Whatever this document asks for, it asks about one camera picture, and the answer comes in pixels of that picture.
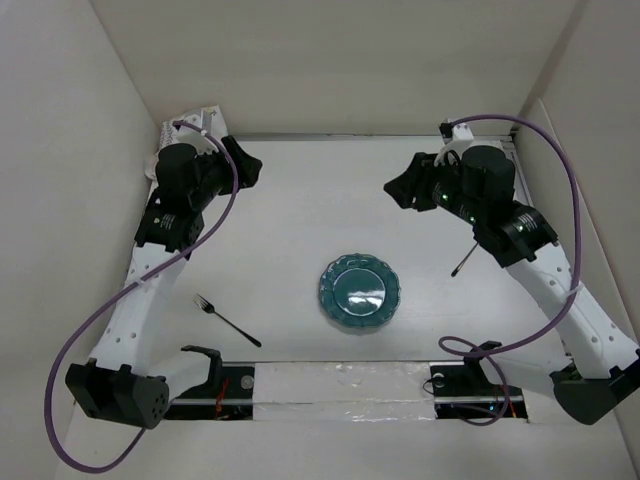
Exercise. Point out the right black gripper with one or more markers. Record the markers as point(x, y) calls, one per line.
point(414, 182)

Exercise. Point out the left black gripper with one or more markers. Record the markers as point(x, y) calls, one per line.
point(247, 166)

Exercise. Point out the black spoon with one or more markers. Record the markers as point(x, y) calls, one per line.
point(464, 260)

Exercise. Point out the black fork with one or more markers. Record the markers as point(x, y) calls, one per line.
point(210, 309)

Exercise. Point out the teal scalloped plate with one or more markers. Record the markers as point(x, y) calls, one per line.
point(359, 291)

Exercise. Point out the floral cloth placemat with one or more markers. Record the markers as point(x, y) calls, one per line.
point(209, 118)

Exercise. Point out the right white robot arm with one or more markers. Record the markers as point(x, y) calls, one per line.
point(600, 366)

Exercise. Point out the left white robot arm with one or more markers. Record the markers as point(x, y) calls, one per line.
point(119, 383)

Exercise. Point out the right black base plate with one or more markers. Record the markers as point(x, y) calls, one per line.
point(457, 394)

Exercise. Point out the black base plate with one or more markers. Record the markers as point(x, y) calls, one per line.
point(231, 399)
point(457, 394)

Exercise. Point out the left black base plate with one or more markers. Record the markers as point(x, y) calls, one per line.
point(231, 399)

